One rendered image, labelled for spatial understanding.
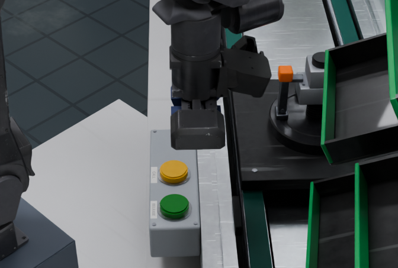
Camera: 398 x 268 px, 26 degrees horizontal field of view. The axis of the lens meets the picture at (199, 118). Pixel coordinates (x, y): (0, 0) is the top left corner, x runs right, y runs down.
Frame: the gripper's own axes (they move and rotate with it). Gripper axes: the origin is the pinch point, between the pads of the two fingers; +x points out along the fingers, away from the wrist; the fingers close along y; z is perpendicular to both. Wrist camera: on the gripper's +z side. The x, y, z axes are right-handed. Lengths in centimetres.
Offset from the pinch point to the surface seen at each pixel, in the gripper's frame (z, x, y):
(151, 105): -6.5, 26.3, 37.8
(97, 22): -31, 112, 200
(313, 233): 10.2, -8.1, -26.7
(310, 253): 9.5, -8.5, -29.5
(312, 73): 17.1, 4.0, 15.7
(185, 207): -1.4, 15.1, 0.7
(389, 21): 10, -41, -41
